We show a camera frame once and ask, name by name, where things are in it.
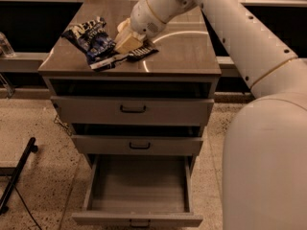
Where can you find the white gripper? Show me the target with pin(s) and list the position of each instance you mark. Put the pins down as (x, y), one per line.
(143, 20)

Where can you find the blue chip bag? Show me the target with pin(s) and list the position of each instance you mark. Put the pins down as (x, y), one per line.
(91, 38)

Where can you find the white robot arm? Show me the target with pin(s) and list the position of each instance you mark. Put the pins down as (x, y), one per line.
(265, 146)

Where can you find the grey drawer cabinet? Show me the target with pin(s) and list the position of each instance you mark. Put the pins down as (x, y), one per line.
(184, 67)

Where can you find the top drawer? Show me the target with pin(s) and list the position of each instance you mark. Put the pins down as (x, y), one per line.
(129, 111)

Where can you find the middle drawer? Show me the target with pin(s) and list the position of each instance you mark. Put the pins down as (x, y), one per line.
(132, 145)

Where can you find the open bottom drawer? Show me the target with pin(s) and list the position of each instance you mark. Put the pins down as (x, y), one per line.
(139, 191)

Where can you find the clear plastic bottle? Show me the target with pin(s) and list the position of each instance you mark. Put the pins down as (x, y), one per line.
(6, 46)

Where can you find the black stand leg left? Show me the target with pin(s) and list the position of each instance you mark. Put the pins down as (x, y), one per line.
(13, 173)

